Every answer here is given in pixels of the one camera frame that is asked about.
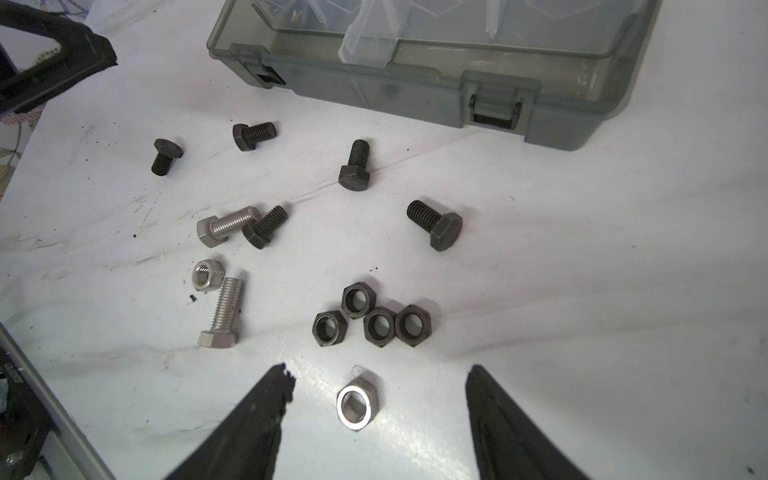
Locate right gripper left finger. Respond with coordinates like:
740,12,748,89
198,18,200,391
168,364,296,479

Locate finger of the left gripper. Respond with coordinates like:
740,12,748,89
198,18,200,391
1,1,117,115

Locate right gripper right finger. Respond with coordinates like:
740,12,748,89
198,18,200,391
465,365,587,480

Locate silver hex nut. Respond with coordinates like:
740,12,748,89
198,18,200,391
191,259,226,292
336,376,379,431

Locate black hex bolt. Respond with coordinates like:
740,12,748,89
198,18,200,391
151,139,184,176
232,122,277,151
338,139,370,191
406,200,463,252
241,205,289,250

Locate black hex nut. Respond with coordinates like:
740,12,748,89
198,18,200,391
395,304,432,347
312,310,348,347
341,282,377,319
363,307,395,348

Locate silver hex bolt long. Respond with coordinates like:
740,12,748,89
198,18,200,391
198,277,244,349

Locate grey plastic organizer box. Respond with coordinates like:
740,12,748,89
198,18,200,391
207,1,660,151

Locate aluminium mounting rail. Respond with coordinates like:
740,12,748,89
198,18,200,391
1,328,114,479

